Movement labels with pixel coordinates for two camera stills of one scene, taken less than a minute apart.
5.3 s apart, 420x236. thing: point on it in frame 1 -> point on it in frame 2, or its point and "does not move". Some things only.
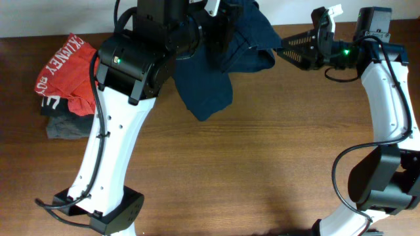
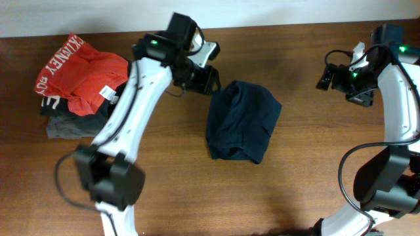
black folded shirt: (54, 105) does not move
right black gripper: (320, 57) -> (342, 72)
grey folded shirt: (66, 128) does not move
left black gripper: (226, 18) -> (207, 82)
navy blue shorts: (205, 84) -> (239, 118)
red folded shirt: (67, 74) does not move
